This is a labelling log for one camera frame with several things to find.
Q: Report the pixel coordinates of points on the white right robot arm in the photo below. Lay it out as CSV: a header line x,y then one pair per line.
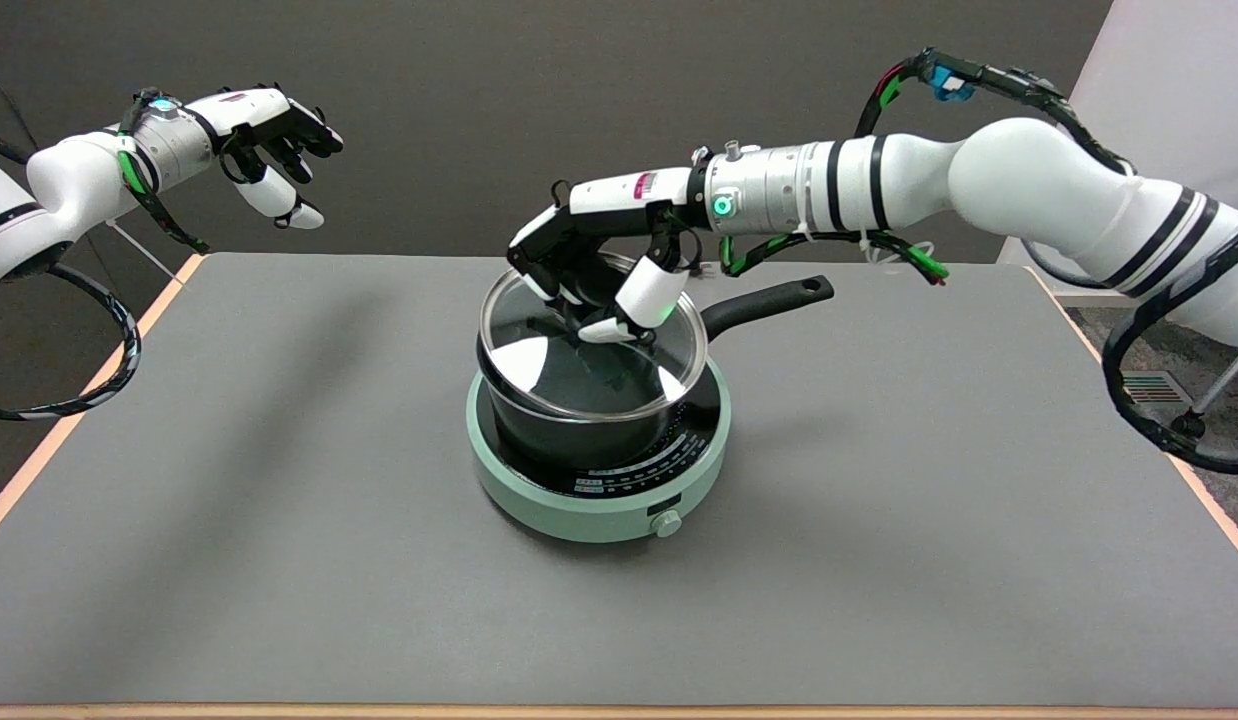
x,y
1019,180

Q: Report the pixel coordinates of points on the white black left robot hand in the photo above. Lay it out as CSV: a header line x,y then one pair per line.
x,y
249,105

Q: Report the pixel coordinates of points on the grey chair leg with caster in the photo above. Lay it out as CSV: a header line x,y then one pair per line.
x,y
1191,425

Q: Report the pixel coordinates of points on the green round induction cooker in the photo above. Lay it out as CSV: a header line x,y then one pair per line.
x,y
539,495

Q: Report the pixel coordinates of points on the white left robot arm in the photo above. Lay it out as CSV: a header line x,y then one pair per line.
x,y
69,185

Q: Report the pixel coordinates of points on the floor vent grille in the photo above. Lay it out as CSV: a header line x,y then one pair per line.
x,y
1157,388

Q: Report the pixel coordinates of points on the glass pot lid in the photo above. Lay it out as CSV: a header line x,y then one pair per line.
x,y
524,360

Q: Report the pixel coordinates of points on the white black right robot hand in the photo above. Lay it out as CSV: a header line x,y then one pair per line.
x,y
619,188

